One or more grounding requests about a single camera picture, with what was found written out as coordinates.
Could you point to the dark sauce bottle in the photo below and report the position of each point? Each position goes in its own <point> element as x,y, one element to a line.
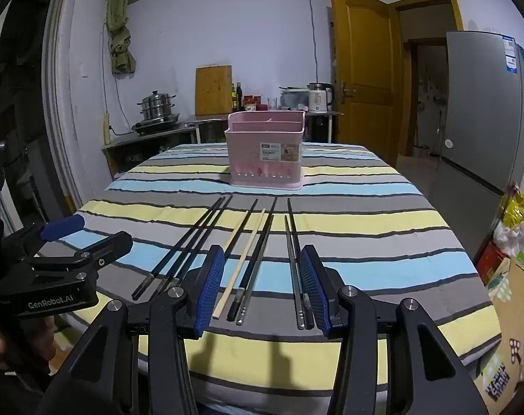
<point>240,97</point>

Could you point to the beige power strip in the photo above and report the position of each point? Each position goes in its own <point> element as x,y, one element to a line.
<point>107,129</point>

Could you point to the yellow oil bottle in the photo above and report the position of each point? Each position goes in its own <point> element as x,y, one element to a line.
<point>234,99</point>

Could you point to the yellow snack bag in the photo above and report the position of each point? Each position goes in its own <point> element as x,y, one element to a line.
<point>518,209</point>

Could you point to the white plastic bag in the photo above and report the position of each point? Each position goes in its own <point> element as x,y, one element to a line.
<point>510,237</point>

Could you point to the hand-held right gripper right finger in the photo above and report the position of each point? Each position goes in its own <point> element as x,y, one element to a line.
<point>314,294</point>

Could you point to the steel kitchen table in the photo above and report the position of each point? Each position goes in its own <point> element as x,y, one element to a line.
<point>210,119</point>

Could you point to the grey refrigerator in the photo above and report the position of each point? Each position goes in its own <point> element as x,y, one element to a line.
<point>478,108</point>

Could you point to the green tied curtain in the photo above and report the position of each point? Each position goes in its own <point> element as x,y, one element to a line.
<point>121,52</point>

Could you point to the pink plastic utensil basket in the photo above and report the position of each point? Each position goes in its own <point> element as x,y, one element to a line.
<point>266,168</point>

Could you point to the steel steamer pot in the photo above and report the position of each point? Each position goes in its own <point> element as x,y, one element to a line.
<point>157,106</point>

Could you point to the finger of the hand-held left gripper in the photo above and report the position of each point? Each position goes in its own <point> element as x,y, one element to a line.
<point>106,246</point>
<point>63,227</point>

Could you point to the wooden chopstick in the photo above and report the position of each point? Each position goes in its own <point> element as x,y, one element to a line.
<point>239,263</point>
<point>232,238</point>

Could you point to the striped tablecloth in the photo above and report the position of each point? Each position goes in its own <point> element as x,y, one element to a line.
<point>353,242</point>

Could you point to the white electric kettle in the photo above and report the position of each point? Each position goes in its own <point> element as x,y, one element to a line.
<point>319,99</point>

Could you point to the printed cardboard box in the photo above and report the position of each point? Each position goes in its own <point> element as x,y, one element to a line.
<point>517,320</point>

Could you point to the dark chopstick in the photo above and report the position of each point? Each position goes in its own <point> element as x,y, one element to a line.
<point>249,212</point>

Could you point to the black induction stove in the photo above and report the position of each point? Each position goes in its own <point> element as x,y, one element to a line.
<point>158,124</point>

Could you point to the translucent lidded plastic container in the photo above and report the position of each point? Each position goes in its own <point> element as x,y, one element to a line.
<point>294,98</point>

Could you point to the red lidded sauce jar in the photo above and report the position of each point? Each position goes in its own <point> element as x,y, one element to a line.
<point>249,103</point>

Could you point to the person's left forearm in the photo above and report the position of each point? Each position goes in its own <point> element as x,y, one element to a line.
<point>6,393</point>

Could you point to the yellow wooden door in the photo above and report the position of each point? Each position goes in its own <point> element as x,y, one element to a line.
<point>366,73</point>

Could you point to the small red container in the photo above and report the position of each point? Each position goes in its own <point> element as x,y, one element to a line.
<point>258,103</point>

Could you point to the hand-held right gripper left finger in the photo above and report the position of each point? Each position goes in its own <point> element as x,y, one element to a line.
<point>210,289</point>

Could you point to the red box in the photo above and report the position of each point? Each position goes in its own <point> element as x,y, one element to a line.
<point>489,263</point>

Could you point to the person's left hand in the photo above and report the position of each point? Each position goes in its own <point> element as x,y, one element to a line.
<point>2,346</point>

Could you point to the wooden cutting board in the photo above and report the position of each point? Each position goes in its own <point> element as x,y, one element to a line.
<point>213,90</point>

